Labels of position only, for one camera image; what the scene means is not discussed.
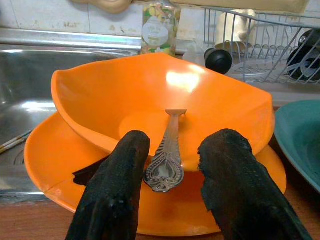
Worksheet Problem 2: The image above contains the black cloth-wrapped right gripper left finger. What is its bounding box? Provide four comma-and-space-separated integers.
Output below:
65, 129, 151, 240

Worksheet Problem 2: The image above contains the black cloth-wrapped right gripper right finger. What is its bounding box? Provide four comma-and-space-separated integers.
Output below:
197, 128, 313, 240

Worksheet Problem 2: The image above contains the ornate silver metal spoon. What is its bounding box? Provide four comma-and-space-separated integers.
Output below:
143, 109, 188, 193

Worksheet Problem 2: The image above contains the orange plastic plate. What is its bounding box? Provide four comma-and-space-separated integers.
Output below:
24, 112, 288, 237

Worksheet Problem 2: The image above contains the teal plastic plate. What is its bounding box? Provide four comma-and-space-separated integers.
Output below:
274, 99, 320, 195

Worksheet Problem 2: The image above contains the orange plastic bowl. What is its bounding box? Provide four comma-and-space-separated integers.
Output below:
51, 52, 273, 173

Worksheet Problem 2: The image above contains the pale patterned chopstick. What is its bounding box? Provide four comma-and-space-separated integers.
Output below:
0, 129, 32, 149
0, 136, 29, 155

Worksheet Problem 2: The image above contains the black round knob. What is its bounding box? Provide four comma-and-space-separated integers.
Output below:
204, 48, 233, 75

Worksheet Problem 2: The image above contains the stainless steel sink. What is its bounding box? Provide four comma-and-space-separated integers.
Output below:
0, 27, 142, 201

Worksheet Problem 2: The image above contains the black cookware in rack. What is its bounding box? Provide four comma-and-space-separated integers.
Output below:
286, 29, 320, 81

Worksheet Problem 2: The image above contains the cream ceramic mug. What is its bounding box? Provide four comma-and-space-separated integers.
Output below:
215, 9, 257, 50

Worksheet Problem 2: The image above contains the clear bottle with floral label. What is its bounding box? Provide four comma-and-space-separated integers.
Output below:
140, 0, 182, 57

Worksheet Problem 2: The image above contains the cream plastic hanging object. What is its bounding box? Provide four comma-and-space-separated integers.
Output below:
69, 0, 135, 15

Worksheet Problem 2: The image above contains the cream flat board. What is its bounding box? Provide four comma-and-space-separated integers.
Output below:
172, 0, 310, 15

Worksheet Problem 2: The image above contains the white wire dish rack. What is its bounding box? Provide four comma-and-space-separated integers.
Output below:
203, 6, 320, 85

